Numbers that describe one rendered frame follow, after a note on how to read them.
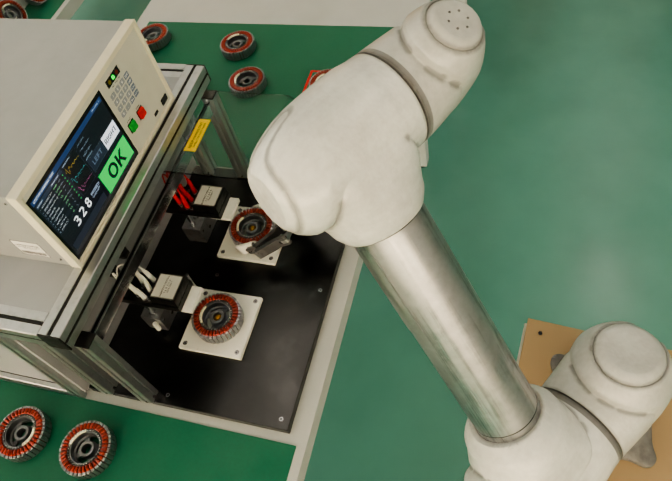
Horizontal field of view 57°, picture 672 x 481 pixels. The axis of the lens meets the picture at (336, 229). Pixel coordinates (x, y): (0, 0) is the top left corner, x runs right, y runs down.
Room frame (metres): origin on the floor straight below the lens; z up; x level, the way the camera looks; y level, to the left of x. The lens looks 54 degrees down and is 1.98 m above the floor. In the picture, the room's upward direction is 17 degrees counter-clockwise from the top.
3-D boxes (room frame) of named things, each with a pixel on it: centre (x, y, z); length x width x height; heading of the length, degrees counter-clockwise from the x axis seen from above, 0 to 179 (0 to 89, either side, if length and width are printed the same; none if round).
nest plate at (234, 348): (0.73, 0.31, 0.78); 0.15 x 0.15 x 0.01; 62
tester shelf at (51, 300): (0.99, 0.53, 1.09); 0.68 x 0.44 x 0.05; 152
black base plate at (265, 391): (0.84, 0.26, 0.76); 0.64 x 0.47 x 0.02; 152
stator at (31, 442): (0.61, 0.77, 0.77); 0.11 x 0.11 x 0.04
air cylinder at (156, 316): (0.80, 0.43, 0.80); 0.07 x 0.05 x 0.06; 152
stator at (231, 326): (0.73, 0.31, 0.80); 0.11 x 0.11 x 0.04
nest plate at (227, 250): (0.94, 0.19, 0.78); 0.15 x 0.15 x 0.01; 62
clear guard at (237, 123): (1.01, 0.17, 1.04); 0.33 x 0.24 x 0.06; 62
